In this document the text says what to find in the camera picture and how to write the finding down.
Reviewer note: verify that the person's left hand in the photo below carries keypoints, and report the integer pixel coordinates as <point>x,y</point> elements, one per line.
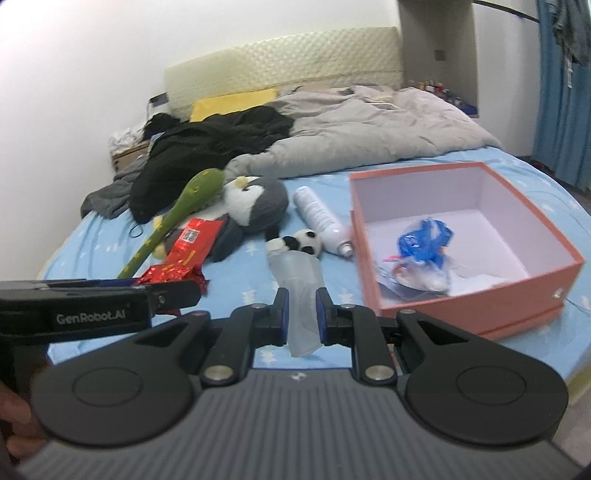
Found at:
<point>16,415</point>

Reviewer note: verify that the white spray bottle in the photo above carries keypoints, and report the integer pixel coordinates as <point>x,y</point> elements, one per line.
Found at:
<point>316,212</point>

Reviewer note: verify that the red label snack packet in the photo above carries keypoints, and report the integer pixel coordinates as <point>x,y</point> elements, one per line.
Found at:
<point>198,240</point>

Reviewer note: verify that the grey duvet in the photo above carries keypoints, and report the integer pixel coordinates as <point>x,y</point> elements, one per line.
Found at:
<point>369,129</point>

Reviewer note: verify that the yellow pillow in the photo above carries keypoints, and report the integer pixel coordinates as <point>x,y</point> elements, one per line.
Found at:
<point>231,104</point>

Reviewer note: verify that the blue star bed sheet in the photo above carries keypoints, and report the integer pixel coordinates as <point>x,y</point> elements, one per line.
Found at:
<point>251,270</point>

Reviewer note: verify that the small panda plush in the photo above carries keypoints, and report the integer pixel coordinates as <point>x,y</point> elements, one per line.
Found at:
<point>304,241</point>

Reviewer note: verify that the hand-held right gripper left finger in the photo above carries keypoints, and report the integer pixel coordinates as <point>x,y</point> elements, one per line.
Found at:
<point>283,318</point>

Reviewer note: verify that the crinkled red foil packet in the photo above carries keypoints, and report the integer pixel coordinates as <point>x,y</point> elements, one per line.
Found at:
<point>171,274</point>

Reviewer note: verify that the hanging denim garment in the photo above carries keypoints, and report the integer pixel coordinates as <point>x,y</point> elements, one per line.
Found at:
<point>572,32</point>

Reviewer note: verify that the pink cardboard box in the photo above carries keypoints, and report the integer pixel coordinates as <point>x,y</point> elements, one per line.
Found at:
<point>461,309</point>

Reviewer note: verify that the clear tissue bag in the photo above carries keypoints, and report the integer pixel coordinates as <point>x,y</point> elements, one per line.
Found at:
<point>302,295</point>

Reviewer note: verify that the cream padded headboard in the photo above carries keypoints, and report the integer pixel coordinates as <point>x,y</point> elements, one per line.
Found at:
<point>277,55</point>

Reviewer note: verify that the blue curtain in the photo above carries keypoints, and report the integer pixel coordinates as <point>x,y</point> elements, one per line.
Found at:
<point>558,138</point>

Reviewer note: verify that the dark curtain rod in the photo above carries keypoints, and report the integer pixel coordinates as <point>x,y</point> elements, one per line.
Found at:
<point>508,10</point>

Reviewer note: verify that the wall socket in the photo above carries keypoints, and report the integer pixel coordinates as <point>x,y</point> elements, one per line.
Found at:
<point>439,55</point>

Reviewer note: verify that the wooden nightstand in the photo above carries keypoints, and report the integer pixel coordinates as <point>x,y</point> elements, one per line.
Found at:
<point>127,159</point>

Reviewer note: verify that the blue snack packet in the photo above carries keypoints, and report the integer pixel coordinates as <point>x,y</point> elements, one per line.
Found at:
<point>420,240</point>

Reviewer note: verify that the white cloth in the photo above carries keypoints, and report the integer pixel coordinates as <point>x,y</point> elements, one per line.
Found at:
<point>127,137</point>

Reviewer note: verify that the grey penguin plush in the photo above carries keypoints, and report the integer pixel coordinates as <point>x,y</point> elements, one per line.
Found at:
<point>263,203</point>

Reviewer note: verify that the green massage stick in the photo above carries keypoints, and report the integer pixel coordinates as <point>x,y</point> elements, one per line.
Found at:
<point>194,194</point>

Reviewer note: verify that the row of small bottles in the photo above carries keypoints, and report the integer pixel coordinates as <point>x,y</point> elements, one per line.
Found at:
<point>438,87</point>

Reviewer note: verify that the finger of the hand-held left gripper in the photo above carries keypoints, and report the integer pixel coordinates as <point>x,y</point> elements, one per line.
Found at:
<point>175,297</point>

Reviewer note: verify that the black clothing pile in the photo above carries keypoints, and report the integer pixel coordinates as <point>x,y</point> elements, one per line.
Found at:
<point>207,143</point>

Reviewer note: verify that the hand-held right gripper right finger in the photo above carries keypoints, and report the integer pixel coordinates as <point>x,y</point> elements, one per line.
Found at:
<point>322,318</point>

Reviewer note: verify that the dark grey cloth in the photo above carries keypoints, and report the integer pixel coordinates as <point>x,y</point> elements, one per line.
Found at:
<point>111,194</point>

